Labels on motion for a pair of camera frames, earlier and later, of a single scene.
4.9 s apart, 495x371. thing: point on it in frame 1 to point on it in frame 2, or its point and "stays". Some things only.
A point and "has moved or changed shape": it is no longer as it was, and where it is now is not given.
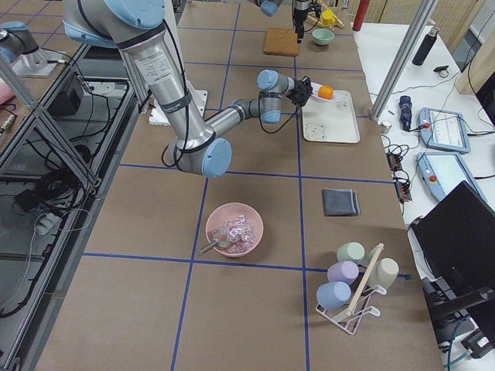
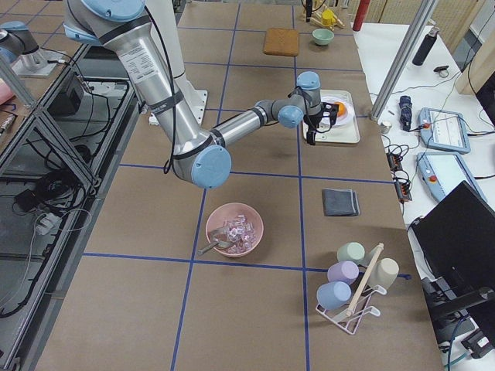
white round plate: [315, 92] has moved or changed shape
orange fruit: [326, 92] to [341, 110]
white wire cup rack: [349, 319] stays
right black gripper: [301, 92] to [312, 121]
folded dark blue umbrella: [405, 108] stays
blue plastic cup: [332, 295] stays
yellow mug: [328, 17] stays
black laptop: [455, 239] stays
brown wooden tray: [281, 42] stays
